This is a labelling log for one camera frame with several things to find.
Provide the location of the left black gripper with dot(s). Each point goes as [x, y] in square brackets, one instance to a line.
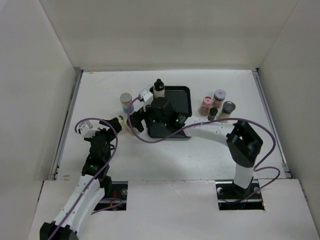
[108, 132]

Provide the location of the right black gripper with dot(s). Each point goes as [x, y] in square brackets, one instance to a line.
[138, 115]

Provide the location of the black cap brown spice bottle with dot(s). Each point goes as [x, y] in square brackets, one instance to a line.
[125, 129]

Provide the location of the black cap white powder bottle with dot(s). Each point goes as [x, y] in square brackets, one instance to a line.
[159, 89]

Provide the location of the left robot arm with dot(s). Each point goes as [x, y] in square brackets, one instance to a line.
[93, 183]

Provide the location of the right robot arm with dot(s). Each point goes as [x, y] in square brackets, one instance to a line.
[243, 142]

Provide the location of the yellow cap spice jar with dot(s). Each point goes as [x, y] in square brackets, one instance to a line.
[120, 119]

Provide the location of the silver cap blue label jar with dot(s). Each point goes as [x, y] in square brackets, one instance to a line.
[126, 100]

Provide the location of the black rectangular tray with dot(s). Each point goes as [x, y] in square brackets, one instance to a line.
[180, 99]

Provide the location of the pink cap spice jar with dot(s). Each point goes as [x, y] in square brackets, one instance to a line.
[205, 106]

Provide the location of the small black cap spice jar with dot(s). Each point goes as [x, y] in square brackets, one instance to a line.
[212, 113]

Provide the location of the red label spice jar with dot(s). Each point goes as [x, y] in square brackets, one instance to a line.
[218, 98]

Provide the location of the grey grinder cap salt jar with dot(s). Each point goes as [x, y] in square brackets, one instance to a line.
[227, 108]

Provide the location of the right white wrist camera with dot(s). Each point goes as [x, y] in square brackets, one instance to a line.
[145, 96]

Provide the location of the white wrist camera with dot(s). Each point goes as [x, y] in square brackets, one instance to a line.
[86, 129]
[145, 96]

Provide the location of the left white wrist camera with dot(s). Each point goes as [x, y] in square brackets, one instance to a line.
[86, 129]

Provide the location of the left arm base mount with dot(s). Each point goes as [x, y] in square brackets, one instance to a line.
[115, 198]

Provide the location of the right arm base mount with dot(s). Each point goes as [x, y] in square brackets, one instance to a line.
[230, 197]

